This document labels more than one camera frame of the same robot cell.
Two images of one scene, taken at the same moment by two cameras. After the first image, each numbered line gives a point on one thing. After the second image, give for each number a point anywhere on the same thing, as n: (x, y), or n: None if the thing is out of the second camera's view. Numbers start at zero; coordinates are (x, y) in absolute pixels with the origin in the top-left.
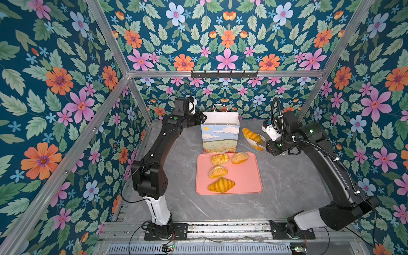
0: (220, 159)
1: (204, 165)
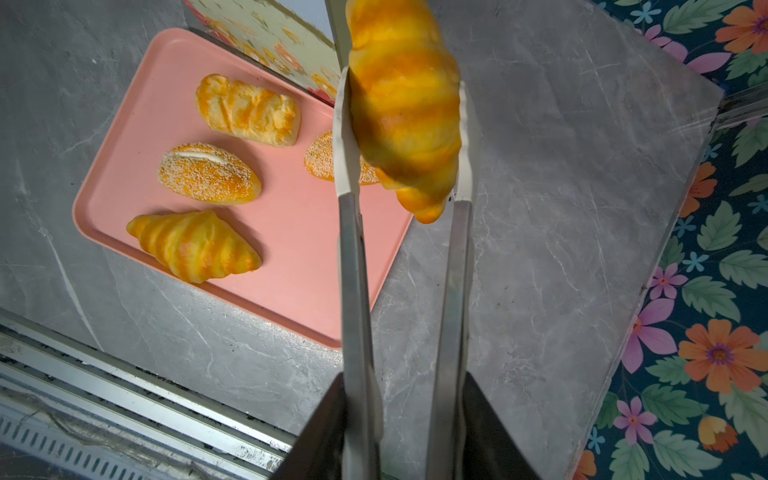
0: (239, 109)
1: (292, 223)
